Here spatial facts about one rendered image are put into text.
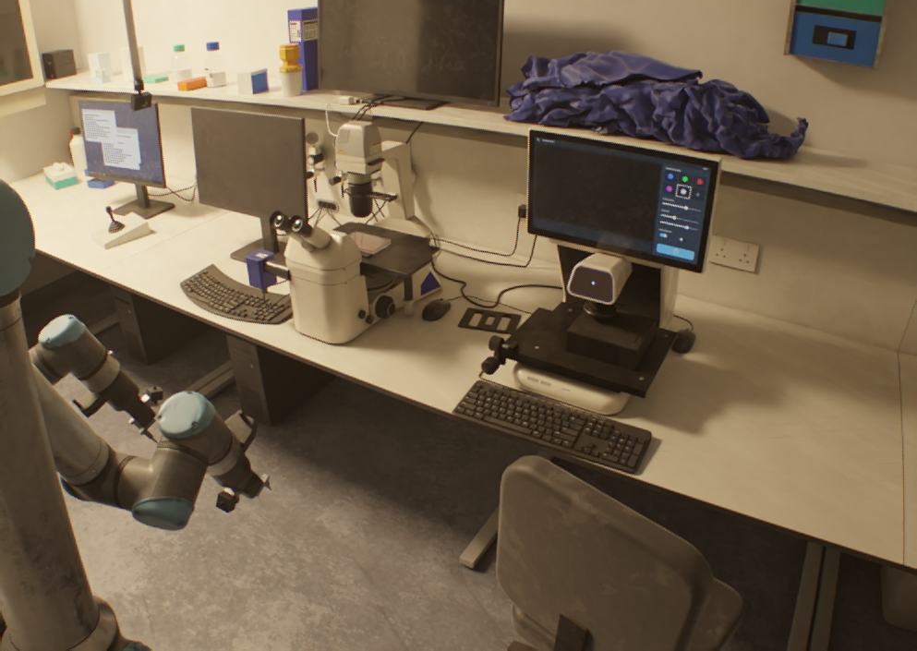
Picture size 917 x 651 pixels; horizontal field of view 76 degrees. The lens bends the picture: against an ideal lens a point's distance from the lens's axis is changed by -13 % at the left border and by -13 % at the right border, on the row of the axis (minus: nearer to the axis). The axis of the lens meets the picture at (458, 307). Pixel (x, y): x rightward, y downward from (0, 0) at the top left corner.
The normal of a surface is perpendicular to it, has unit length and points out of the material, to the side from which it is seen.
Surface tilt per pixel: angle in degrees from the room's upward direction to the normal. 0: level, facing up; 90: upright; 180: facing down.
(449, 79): 86
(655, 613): 90
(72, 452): 101
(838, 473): 0
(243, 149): 86
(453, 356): 0
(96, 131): 86
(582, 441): 5
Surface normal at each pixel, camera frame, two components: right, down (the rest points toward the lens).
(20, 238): 0.98, -0.04
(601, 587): -0.71, 0.34
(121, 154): -0.43, 0.37
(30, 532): 0.75, 0.24
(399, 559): 0.00, -0.88
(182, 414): -0.06, -0.67
